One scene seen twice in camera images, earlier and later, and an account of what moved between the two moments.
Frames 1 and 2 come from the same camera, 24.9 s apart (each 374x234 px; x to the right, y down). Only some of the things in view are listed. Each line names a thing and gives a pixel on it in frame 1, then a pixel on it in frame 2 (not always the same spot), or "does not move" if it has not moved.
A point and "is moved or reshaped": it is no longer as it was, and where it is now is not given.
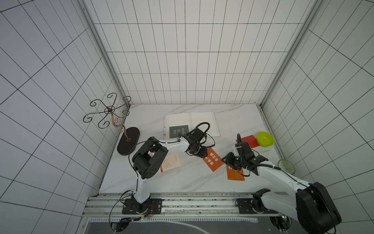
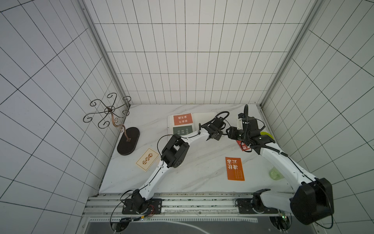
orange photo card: (213, 160) -> (182, 119)
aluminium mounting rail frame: (175, 204) does not move
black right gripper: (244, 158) -> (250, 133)
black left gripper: (202, 154) -> (218, 137)
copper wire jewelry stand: (129, 136) does not move
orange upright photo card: (234, 174) does not move
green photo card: (174, 130) is moved or reshaped
